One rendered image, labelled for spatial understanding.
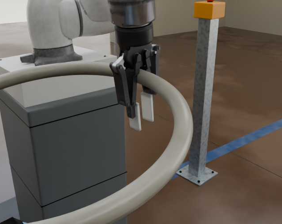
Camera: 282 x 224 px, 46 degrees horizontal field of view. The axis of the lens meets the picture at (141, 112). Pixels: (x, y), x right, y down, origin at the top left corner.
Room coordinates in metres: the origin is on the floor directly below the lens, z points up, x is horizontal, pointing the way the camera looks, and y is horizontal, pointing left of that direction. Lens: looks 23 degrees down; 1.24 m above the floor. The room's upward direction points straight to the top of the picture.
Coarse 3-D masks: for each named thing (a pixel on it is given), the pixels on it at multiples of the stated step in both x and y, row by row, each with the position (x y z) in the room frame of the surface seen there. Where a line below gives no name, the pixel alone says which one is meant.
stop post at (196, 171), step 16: (208, 16) 1.77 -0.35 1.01; (208, 32) 1.79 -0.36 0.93; (208, 48) 1.79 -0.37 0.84; (208, 64) 1.79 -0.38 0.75; (208, 80) 1.80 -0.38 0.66; (208, 96) 1.81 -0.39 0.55; (192, 112) 1.84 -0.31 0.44; (208, 112) 1.82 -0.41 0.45; (208, 128) 1.83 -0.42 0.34; (192, 144) 1.83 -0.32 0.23; (192, 160) 1.82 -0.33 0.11; (192, 176) 1.79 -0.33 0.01; (208, 176) 1.79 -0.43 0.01
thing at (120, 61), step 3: (123, 54) 0.63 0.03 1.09; (120, 57) 0.63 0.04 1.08; (117, 60) 0.63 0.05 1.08; (120, 60) 0.62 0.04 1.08; (123, 60) 0.63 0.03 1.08; (114, 63) 0.62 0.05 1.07; (117, 63) 0.62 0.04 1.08; (120, 63) 0.62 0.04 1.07; (123, 63) 0.63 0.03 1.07; (114, 66) 0.61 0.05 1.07; (123, 66) 0.63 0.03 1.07; (114, 69) 0.62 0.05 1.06; (117, 72) 0.62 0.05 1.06
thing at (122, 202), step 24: (24, 72) 0.70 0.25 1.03; (48, 72) 0.71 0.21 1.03; (72, 72) 0.72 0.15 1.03; (96, 72) 0.71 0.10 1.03; (144, 72) 0.65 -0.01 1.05; (168, 96) 0.55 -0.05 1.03; (192, 120) 0.48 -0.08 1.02; (168, 144) 0.41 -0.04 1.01; (168, 168) 0.36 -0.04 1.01; (120, 192) 0.32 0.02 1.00; (144, 192) 0.32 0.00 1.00; (72, 216) 0.29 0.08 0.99; (96, 216) 0.29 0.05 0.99; (120, 216) 0.30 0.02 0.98
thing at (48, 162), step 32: (0, 96) 1.28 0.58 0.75; (96, 96) 1.18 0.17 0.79; (32, 128) 1.03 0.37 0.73; (64, 128) 1.10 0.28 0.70; (96, 128) 1.18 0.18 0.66; (32, 160) 1.04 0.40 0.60; (64, 160) 1.09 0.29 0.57; (96, 160) 1.17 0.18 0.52; (32, 192) 1.09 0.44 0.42; (64, 192) 1.08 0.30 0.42; (96, 192) 1.16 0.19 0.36
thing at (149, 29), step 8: (152, 24) 0.65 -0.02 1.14; (120, 32) 0.63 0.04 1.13; (128, 32) 0.62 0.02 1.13; (136, 32) 0.62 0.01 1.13; (144, 32) 0.63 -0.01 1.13; (152, 32) 0.64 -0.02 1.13; (120, 40) 0.63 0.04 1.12; (128, 40) 0.62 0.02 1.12; (136, 40) 0.62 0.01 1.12; (144, 40) 0.63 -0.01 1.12; (152, 40) 0.65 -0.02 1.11; (120, 48) 0.64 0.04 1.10; (128, 48) 0.63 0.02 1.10; (136, 48) 0.65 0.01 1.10; (144, 48) 0.67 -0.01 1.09; (128, 56) 0.63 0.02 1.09; (128, 64) 0.64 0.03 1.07; (144, 64) 0.67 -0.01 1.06
